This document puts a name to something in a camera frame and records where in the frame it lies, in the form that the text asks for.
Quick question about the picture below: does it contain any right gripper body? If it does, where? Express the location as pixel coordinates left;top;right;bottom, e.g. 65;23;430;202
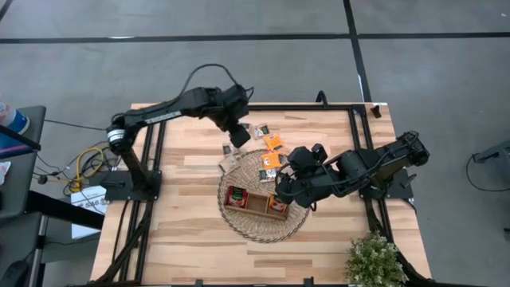
274;143;332;209

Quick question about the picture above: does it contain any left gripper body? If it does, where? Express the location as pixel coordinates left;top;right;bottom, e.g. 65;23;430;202
218;84;252;149

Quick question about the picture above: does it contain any red strawberry tea packet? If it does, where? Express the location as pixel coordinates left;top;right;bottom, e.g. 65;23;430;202
226;186;249;208

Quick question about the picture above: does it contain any wooden three-compartment box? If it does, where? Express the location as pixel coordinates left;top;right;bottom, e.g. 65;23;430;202
224;185;291;222

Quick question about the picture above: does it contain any round woven placemat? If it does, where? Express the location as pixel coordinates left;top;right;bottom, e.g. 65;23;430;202
217;149;313;244

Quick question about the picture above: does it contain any potted white-flowered plant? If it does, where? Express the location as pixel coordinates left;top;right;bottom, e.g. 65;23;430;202
344;232;410;287

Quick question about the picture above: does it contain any white printed cardboard box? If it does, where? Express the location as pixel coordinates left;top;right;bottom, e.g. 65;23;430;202
70;185;108;240

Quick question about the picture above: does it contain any black floor stand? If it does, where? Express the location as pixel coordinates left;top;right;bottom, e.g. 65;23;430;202
472;139;510;164

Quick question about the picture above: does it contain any black floor beam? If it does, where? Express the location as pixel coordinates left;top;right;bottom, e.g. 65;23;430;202
25;190;105;231

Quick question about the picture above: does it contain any black slanted bar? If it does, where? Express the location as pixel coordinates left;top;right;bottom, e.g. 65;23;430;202
0;125;43;152

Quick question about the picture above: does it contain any blue and white container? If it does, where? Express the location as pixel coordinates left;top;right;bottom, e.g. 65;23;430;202
0;101;31;136

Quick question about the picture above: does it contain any grey side desk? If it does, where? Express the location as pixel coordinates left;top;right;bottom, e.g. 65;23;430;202
0;105;47;220

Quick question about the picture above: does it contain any grey low desk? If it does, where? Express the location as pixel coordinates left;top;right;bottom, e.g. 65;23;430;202
0;210;45;287

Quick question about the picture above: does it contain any black aluminium table frame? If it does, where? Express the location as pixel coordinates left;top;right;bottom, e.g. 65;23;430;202
93;102;434;287

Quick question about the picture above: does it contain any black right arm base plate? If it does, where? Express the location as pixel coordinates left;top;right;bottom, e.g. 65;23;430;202
356;167;415;200

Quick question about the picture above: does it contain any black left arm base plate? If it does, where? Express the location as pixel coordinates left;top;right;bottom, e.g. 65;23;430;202
99;169;163;202

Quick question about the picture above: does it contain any yellow cable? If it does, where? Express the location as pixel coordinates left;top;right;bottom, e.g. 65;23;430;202
67;146;105;193

